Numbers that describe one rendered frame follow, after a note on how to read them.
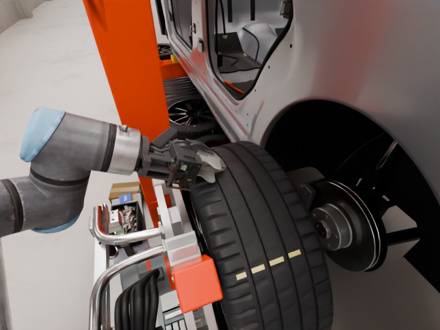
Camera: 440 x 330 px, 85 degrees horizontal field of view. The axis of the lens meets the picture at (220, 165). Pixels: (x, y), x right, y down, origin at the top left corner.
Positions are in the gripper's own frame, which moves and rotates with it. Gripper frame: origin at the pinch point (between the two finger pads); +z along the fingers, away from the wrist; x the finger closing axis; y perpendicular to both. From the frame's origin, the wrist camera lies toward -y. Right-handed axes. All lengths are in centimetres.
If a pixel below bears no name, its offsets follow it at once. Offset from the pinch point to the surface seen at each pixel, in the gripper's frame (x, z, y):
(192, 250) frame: -13.4, -5.9, 14.2
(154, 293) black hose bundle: -24.2, -11.0, 16.5
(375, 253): -7, 50, 21
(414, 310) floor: -55, 154, 25
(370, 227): -1.2, 46.3, 16.5
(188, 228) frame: -12.0, -6.0, 9.6
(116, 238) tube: -29.1, -16.8, -2.3
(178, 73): -24, 51, -232
